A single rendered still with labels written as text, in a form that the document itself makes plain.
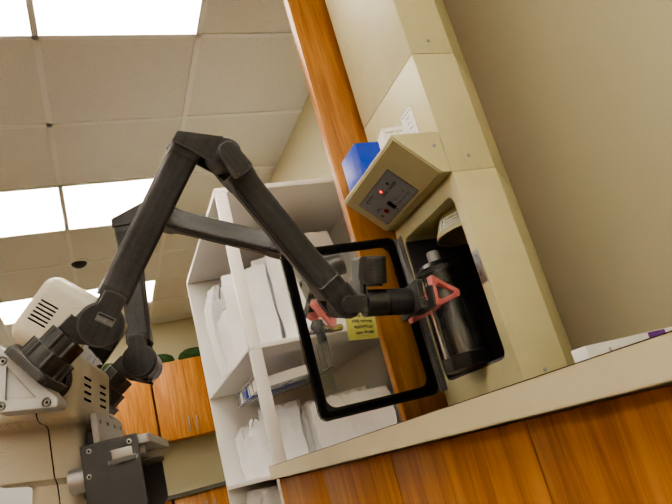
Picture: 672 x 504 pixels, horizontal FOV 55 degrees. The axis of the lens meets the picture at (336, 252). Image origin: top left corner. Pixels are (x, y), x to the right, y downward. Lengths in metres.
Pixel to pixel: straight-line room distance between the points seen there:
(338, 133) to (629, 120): 0.73
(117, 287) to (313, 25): 1.09
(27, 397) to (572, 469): 0.84
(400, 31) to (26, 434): 1.15
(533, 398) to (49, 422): 0.87
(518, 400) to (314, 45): 1.37
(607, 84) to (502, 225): 0.46
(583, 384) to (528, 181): 1.23
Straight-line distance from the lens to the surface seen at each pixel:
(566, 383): 0.73
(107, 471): 1.27
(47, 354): 1.19
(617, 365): 0.67
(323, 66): 1.92
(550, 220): 1.84
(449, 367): 1.40
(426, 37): 1.59
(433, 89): 1.50
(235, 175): 1.23
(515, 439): 0.89
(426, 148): 1.41
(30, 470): 1.36
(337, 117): 1.83
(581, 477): 0.81
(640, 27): 1.62
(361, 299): 1.31
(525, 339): 1.34
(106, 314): 1.18
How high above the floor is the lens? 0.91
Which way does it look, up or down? 17 degrees up
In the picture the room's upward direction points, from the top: 15 degrees counter-clockwise
